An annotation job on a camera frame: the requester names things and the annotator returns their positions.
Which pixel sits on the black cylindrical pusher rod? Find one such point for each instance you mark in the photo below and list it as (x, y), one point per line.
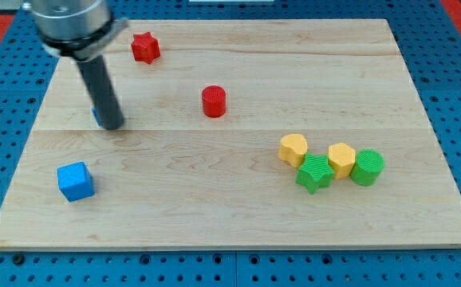
(99, 86)

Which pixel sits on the blue triangle block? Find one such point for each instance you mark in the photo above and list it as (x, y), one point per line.
(96, 118)

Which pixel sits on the red star block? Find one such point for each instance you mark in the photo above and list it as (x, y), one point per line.
(145, 48)

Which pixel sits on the blue cube block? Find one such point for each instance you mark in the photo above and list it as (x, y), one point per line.
(75, 181)

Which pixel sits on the red cylinder block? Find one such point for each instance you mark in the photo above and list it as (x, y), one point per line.
(214, 100)

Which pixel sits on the wooden board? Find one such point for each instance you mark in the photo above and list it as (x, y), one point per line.
(174, 179)

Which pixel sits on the yellow heart block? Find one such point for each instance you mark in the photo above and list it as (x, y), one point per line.
(292, 149)

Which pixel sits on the green star block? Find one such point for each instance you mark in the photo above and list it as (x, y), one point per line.
(315, 173)

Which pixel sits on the yellow hexagon block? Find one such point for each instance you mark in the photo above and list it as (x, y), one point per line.
(341, 158)

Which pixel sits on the green cylinder block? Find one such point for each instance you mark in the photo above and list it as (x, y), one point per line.
(367, 168)

